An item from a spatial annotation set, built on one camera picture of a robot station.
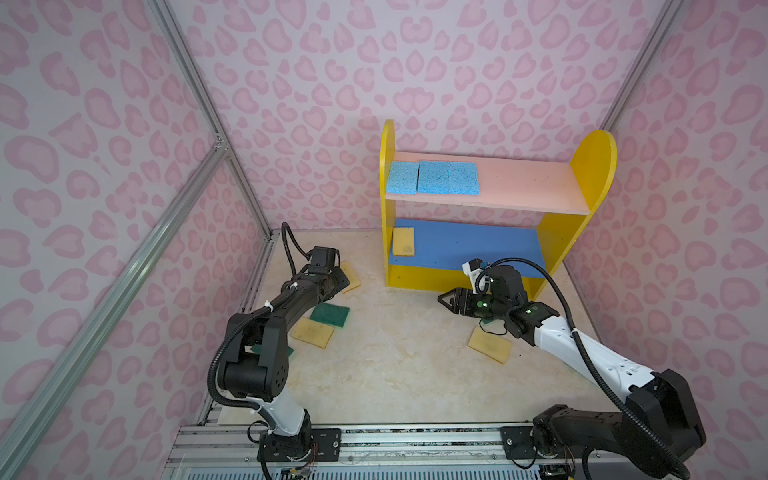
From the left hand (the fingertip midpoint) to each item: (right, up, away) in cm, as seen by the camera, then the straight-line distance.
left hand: (342, 275), depth 95 cm
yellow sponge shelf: (+19, +11, +2) cm, 22 cm away
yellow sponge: (+1, -1, +12) cm, 12 cm away
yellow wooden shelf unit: (+35, +24, +23) cm, 48 cm away
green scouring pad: (-4, -13, +1) cm, 13 cm away
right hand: (+30, -5, -16) cm, 34 cm away
